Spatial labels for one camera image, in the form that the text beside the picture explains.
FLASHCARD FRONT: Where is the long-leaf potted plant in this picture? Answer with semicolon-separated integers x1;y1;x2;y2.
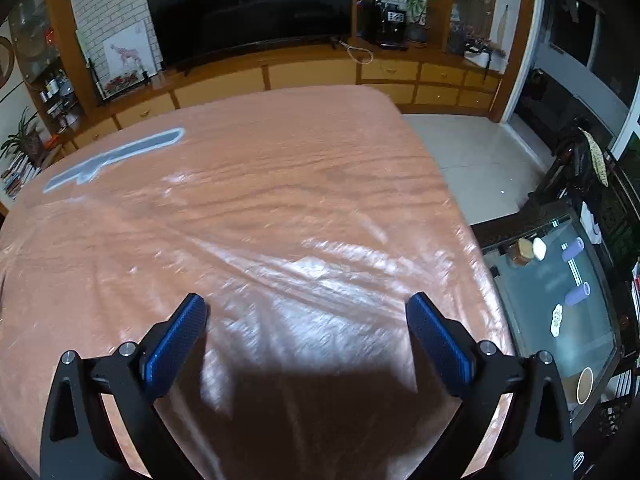
0;107;48;168

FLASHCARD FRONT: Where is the black coffee machine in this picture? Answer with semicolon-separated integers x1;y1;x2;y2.
375;0;408;51

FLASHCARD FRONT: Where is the white cable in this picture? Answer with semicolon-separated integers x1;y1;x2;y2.
345;42;374;65

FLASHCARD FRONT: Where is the stack of books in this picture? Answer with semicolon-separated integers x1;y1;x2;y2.
0;152;43;196

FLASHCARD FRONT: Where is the purple roll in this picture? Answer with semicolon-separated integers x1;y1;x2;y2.
561;237;585;263
565;281;591;307

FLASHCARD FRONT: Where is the wooden television cabinet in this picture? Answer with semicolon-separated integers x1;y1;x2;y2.
50;35;506;161

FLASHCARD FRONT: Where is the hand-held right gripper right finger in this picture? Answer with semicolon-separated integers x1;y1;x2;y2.
405;292;576;480

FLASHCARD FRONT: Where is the glass coffee table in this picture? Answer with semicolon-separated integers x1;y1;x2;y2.
472;200;626;436

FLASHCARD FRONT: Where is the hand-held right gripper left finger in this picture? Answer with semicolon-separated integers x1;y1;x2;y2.
39;292;208;480

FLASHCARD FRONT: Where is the white window frame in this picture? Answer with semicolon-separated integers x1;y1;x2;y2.
500;0;640;161

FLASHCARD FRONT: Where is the patterned yellow cloth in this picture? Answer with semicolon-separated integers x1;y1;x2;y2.
579;127;610;187

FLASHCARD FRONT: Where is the dark wooden chair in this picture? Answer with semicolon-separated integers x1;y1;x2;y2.
527;120;640;271

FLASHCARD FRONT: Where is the round wooden frame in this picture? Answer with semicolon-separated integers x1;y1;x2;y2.
0;35;16;91

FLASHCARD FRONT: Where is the wooden glass display shelf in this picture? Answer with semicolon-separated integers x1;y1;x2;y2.
430;0;536;61

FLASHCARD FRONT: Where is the paper cup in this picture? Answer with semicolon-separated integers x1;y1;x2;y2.
575;366;596;405

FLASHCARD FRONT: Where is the small brown box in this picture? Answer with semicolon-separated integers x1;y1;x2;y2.
509;238;533;266

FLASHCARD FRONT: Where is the horse painting canvas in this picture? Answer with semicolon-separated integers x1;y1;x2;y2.
75;22;163;98

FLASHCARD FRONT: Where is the black curved television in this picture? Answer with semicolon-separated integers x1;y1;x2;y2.
142;0;353;68

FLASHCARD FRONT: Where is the dark branch ornament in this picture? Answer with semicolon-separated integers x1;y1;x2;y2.
462;37;506;61

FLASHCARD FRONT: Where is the small potted plant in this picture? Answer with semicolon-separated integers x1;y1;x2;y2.
404;0;431;43

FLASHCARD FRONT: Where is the wooden display shelf with bottles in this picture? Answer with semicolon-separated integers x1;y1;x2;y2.
7;0;96;131

